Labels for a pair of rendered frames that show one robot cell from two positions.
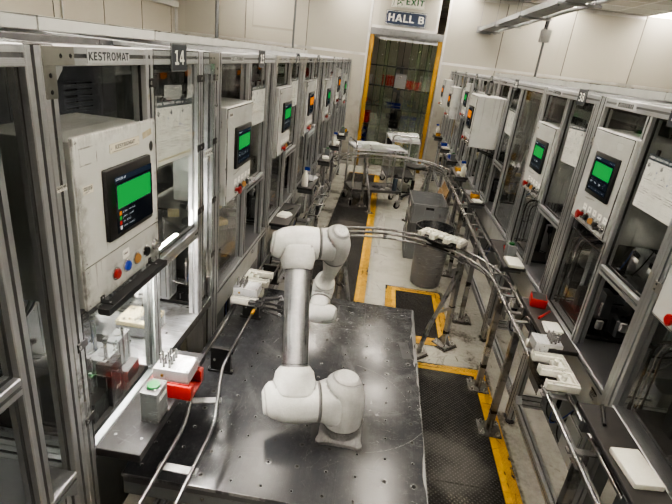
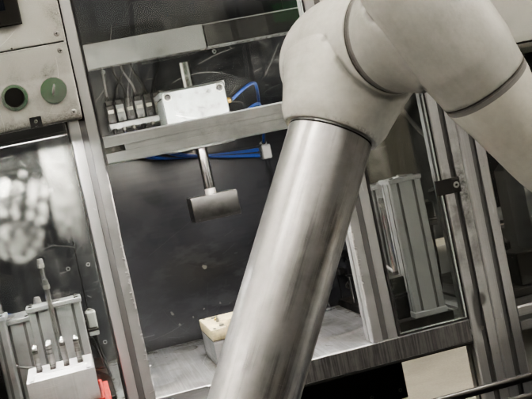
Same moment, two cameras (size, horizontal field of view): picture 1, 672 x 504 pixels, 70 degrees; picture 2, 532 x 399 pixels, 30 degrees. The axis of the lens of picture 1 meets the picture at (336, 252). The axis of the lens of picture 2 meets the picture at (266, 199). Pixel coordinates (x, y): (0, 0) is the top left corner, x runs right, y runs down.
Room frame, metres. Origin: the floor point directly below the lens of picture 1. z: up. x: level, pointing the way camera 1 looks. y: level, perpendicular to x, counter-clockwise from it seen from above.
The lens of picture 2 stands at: (1.35, -0.96, 1.27)
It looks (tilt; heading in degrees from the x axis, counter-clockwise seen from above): 3 degrees down; 75
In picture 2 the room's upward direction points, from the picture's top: 12 degrees counter-clockwise
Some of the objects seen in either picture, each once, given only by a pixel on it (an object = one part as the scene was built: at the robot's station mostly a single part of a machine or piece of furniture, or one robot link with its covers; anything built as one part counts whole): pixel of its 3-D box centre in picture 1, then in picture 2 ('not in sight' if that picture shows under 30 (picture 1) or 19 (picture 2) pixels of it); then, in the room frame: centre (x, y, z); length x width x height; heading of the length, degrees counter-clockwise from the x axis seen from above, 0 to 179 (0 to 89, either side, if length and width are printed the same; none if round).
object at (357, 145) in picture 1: (375, 172); not in sight; (7.28, -0.45, 0.48); 0.88 x 0.56 x 0.96; 104
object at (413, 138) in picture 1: (400, 159); not in sight; (8.53, -0.94, 0.48); 0.84 x 0.58 x 0.97; 4
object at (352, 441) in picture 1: (341, 422); not in sight; (1.54, -0.10, 0.71); 0.22 x 0.18 x 0.06; 176
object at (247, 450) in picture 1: (308, 371); not in sight; (1.92, 0.06, 0.66); 1.50 x 1.06 x 0.04; 176
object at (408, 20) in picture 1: (406, 19); not in sight; (9.89, -0.77, 2.82); 0.75 x 0.04 x 0.25; 86
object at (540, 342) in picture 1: (546, 340); not in sight; (2.03, -1.06, 0.92); 0.13 x 0.10 x 0.09; 86
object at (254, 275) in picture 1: (253, 290); not in sight; (2.33, 0.42, 0.84); 0.36 x 0.14 x 0.10; 176
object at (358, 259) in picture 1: (353, 218); not in sight; (6.36, -0.18, 0.01); 5.85 x 0.59 x 0.01; 176
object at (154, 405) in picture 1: (151, 399); not in sight; (1.25, 0.54, 0.97); 0.08 x 0.08 x 0.12; 86
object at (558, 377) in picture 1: (549, 368); not in sight; (1.91, -1.05, 0.84); 0.37 x 0.14 x 0.10; 176
